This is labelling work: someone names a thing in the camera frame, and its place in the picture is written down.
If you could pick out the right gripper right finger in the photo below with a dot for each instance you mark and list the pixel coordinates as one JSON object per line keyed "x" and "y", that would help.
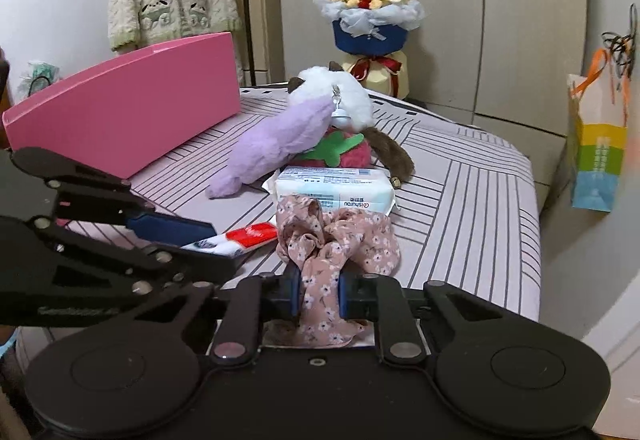
{"x": 381, "y": 300}

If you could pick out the purple plush toy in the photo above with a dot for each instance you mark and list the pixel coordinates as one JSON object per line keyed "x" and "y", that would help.
{"x": 271, "y": 143}

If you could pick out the colourful paper gift bag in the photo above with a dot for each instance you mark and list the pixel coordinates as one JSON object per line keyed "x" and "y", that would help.
{"x": 598, "y": 104}

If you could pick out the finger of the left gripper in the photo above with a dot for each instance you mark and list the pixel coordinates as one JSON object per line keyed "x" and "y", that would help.
{"x": 169, "y": 229}
{"x": 180, "y": 265}

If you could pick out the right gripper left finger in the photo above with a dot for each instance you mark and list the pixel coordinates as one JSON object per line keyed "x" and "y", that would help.
{"x": 255, "y": 301}

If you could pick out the beige wardrobe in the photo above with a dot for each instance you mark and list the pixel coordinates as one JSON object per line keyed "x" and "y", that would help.
{"x": 500, "y": 64}

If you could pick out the pink storage box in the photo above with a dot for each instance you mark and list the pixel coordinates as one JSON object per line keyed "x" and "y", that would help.
{"x": 123, "y": 114}

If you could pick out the pink floral scrunchie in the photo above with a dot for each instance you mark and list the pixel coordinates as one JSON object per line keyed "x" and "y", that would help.
{"x": 320, "y": 244}

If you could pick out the red strawberry plush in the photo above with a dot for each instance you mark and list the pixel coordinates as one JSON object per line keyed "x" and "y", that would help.
{"x": 337, "y": 149}

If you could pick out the Colgate toothpaste tube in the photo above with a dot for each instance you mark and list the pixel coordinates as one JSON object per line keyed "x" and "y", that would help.
{"x": 238, "y": 242}

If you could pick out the white tissue pack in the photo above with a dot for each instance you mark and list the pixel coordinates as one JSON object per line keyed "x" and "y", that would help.
{"x": 335, "y": 188}

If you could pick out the white panda plush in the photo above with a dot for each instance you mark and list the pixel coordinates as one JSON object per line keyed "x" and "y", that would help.
{"x": 353, "y": 109}

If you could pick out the flower bouquet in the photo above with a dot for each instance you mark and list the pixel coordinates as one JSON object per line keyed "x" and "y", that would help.
{"x": 372, "y": 35}

